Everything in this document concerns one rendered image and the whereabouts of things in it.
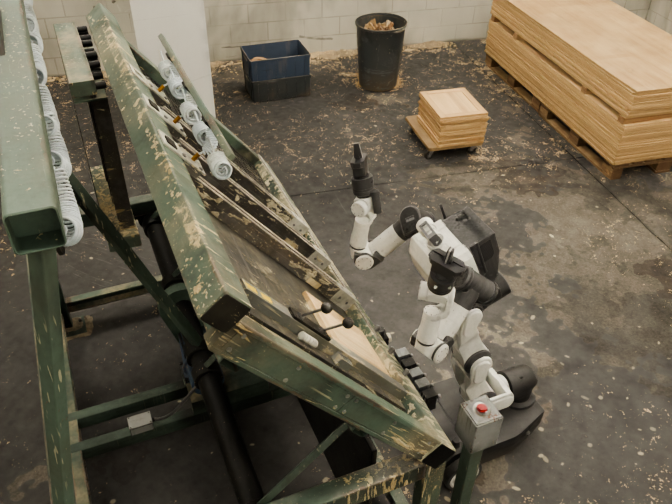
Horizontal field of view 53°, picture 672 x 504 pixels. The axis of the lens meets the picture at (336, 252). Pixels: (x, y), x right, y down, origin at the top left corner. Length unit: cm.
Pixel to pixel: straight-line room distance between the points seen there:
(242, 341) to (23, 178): 65
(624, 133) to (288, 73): 308
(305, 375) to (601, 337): 281
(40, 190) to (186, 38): 467
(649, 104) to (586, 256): 139
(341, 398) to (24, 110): 116
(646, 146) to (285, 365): 458
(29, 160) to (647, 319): 390
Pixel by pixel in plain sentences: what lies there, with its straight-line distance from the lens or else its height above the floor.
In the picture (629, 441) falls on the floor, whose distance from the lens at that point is 396.
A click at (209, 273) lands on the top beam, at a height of 186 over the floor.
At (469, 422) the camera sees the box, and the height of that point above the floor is 90.
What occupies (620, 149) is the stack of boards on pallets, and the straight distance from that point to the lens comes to 585.
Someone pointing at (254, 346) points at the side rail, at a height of 166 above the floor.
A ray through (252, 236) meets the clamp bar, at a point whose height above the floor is 141.
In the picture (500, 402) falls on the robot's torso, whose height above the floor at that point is 30.
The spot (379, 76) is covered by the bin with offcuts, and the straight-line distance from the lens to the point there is 688.
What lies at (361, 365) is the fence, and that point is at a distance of 240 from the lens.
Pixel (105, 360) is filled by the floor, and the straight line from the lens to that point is 417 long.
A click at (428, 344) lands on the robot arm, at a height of 119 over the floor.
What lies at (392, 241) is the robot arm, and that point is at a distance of 282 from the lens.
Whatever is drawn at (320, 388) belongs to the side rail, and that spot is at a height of 141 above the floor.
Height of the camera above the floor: 294
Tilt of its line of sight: 38 degrees down
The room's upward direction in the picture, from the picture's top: 1 degrees clockwise
